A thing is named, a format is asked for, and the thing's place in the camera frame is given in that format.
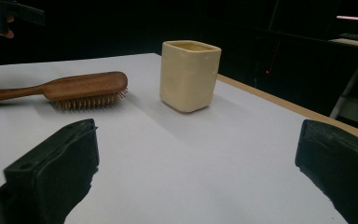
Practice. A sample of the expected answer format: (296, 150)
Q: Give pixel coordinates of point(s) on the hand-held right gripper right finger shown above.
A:
(341, 161)

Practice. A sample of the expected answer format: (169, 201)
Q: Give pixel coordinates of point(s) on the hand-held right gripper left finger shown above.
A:
(52, 168)

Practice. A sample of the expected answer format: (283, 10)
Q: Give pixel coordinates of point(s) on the wooden hairbrush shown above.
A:
(84, 87)

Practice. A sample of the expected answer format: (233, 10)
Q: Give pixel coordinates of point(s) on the cream square cup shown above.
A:
(188, 77)

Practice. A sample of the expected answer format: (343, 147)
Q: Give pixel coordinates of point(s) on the grey metal stand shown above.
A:
(352, 96)

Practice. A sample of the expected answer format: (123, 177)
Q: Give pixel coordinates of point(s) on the monitor with pink glow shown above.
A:
(355, 18)

